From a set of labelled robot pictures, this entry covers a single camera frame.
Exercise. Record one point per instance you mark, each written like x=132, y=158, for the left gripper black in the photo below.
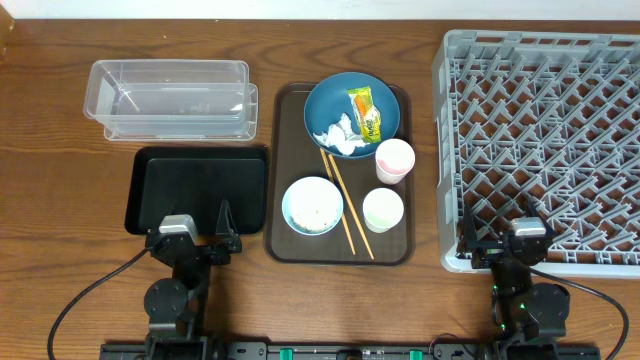
x=230, y=243

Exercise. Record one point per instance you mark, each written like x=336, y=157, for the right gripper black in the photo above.
x=488, y=252

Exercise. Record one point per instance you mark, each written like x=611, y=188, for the light blue bowl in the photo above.
x=311, y=188

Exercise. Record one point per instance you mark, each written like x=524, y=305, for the rice leftovers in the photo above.
x=313, y=217

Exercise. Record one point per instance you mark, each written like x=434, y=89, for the white cup green inside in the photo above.
x=383, y=209

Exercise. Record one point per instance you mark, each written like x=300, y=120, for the white cup pink inside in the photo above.
x=394, y=159

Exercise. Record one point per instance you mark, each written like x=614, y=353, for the white tissue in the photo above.
x=341, y=136

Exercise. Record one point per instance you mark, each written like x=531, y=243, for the green orange snack wrapper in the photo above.
x=367, y=115

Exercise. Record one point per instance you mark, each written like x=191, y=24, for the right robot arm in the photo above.
x=531, y=316

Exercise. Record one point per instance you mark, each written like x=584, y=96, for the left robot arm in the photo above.
x=176, y=306

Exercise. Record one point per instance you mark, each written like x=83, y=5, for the black food waste tray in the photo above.
x=194, y=181

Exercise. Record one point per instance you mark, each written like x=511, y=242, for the grey dishwasher rack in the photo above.
x=541, y=119

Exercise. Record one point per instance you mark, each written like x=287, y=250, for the clear plastic waste bin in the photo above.
x=172, y=100

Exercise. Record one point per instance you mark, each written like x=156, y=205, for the brown serving tray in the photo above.
x=295, y=156

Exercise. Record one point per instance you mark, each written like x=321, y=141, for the wooden chopstick right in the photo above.
x=351, y=205

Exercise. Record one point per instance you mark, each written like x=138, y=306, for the dark blue plate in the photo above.
x=329, y=100

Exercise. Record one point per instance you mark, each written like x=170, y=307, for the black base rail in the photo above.
x=262, y=351

